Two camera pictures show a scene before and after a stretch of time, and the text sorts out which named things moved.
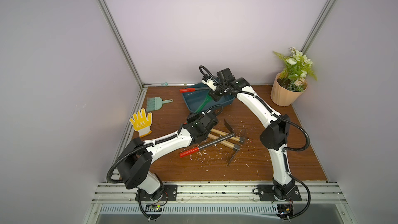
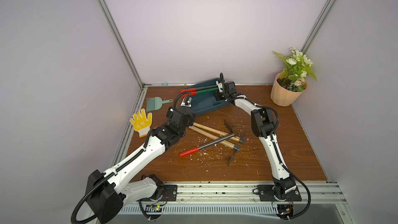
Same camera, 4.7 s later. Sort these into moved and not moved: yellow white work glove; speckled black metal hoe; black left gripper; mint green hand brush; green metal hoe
Moved: black left gripper; green metal hoe
Not moved: mint green hand brush; yellow white work glove; speckled black metal hoe
